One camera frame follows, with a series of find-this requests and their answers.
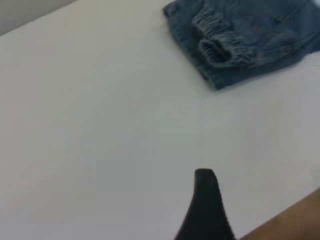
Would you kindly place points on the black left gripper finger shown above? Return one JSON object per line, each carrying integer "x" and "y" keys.
{"x": 205, "y": 215}

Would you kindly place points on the blue denim pants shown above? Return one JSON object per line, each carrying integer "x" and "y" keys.
{"x": 250, "y": 37}

